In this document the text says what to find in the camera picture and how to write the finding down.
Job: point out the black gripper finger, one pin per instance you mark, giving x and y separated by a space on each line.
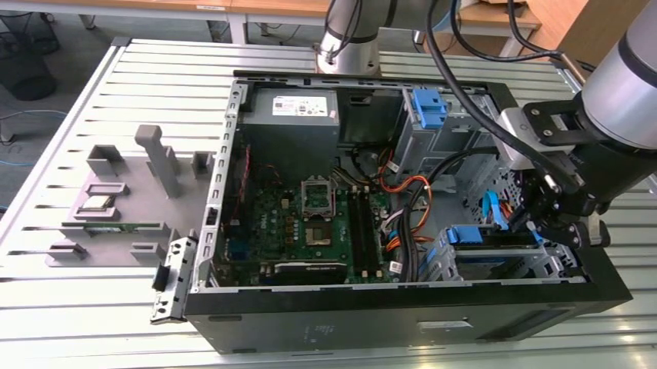
535 196
565 227

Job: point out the hard disk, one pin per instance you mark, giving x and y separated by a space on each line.
464 235

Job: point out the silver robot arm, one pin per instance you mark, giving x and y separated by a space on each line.
348 57

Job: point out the silver disk bay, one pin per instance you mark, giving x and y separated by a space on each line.
447 265

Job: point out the silver drive cage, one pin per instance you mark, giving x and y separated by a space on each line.
451 140

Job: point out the blue drive carrier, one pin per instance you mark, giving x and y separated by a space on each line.
428 111

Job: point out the black RAM slot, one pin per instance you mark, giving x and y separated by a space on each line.
358 230

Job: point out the thin locking lever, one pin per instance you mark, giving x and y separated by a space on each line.
334 205

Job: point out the wooden cabinet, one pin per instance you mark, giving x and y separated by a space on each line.
595 23

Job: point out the CPU socket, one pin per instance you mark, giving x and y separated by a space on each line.
318 235

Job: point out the black PC case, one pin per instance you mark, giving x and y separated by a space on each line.
359 319

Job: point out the black graphics card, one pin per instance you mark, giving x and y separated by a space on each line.
307 269

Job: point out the grey power supply unit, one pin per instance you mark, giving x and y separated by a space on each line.
287 138

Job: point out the green motherboard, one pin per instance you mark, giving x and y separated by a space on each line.
271 238

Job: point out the silver expansion card retainer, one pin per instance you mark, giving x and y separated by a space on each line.
176 269

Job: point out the grey parts rack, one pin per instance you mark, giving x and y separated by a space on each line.
148 215

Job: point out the green RAM stick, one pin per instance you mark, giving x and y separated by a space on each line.
109 229

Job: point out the silver CPU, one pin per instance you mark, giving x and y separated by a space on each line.
99 202

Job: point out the black waste bin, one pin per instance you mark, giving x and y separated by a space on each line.
33 82

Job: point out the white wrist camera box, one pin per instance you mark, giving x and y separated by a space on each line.
513 142

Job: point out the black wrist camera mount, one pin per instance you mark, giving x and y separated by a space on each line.
535 111

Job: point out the black plastic duct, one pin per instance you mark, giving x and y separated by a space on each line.
368 123

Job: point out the short wooden desk white frame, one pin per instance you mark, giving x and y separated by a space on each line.
487 15

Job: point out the long wooden desk white frame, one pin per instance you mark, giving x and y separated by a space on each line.
153 4

